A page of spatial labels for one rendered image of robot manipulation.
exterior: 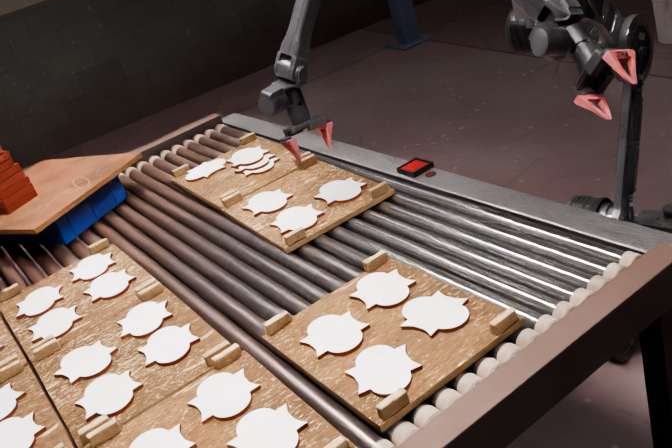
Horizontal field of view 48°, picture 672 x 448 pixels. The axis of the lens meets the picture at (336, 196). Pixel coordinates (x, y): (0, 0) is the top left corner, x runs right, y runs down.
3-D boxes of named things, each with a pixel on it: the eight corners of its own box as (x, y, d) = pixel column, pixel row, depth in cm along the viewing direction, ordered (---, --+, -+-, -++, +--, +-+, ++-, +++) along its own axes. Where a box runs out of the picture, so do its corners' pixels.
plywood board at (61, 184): (44, 163, 284) (42, 159, 283) (142, 156, 259) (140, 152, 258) (-66, 234, 246) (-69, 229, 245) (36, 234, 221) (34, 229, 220)
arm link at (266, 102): (307, 65, 198) (283, 57, 202) (277, 78, 190) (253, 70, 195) (308, 106, 204) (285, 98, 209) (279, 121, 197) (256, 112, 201)
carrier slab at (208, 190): (259, 141, 272) (257, 137, 271) (317, 162, 239) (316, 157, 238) (172, 183, 258) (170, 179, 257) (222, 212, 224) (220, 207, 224)
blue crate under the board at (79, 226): (67, 198, 272) (55, 174, 268) (130, 196, 257) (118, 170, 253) (2, 245, 249) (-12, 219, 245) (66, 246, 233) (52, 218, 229)
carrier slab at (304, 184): (319, 163, 237) (317, 159, 237) (395, 193, 204) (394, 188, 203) (222, 213, 224) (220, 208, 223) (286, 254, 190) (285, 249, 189)
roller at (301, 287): (125, 180, 287) (120, 169, 285) (501, 401, 131) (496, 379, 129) (114, 186, 285) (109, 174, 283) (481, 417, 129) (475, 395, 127)
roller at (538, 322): (172, 158, 296) (167, 147, 294) (576, 340, 139) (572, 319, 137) (161, 163, 294) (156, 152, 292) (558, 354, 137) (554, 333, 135)
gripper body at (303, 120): (325, 120, 205) (315, 95, 204) (294, 135, 201) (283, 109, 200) (315, 122, 211) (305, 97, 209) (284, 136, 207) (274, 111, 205)
